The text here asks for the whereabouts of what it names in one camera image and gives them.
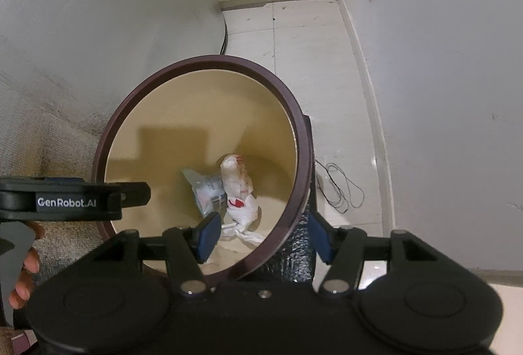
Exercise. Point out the person's left hand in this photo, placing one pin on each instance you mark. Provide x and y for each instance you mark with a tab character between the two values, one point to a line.
32	263

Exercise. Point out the white red printed plastic bag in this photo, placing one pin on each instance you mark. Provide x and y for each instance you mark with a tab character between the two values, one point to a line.
239	195

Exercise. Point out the clear plastic wrapper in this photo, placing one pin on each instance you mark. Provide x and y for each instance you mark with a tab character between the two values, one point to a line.
202	189

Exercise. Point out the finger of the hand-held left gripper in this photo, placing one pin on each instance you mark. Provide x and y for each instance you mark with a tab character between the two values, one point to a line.
137	195

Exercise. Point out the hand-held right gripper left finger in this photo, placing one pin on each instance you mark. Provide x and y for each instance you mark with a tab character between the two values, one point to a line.
208	236

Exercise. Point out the brown rimmed round trash bin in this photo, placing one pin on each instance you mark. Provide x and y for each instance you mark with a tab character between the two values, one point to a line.
171	126

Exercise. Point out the grey fabric sofa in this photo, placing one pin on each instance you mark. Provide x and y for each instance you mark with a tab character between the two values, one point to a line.
81	32

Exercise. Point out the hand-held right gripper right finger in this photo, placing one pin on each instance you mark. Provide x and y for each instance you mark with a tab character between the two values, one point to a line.
320	240

